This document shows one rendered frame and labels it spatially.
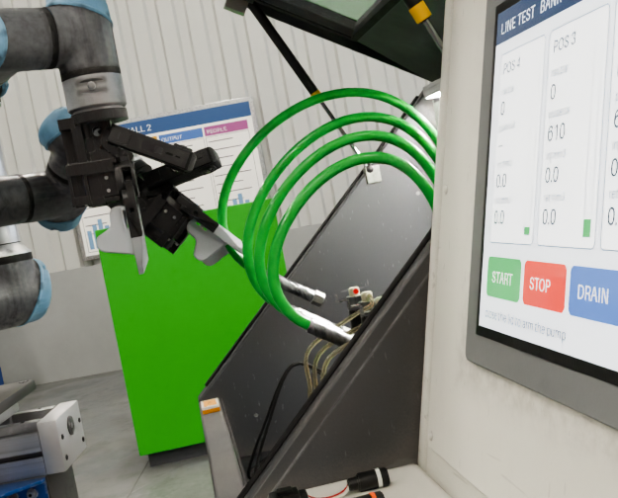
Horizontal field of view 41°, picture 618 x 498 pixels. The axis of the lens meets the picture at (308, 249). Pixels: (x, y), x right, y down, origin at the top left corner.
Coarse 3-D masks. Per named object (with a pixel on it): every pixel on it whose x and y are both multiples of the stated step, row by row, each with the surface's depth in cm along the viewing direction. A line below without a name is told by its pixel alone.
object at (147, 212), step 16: (144, 192) 122; (160, 192) 122; (176, 192) 120; (144, 208) 122; (160, 208) 120; (176, 208) 119; (144, 224) 119; (160, 224) 120; (176, 224) 120; (160, 240) 119; (176, 240) 124
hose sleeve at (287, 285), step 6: (282, 282) 122; (288, 282) 122; (294, 282) 123; (282, 288) 122; (288, 288) 122; (294, 288) 122; (300, 288) 123; (306, 288) 123; (300, 294) 123; (306, 294) 123; (312, 294) 123
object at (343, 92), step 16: (320, 96) 122; (336, 96) 123; (352, 96) 123; (368, 96) 124; (384, 96) 124; (288, 112) 121; (416, 112) 125; (272, 128) 121; (432, 128) 125; (256, 144) 121; (240, 160) 121; (224, 192) 120; (224, 208) 120; (224, 224) 121; (240, 256) 121
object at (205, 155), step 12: (204, 156) 122; (216, 156) 122; (156, 168) 122; (168, 168) 122; (204, 168) 122; (216, 168) 123; (144, 180) 122; (156, 180) 122; (168, 180) 122; (180, 180) 124
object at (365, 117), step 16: (368, 112) 116; (320, 128) 114; (336, 128) 115; (400, 128) 117; (416, 128) 117; (304, 144) 114; (432, 144) 117; (288, 160) 114; (432, 160) 118; (272, 176) 113; (256, 208) 113; (256, 288) 114
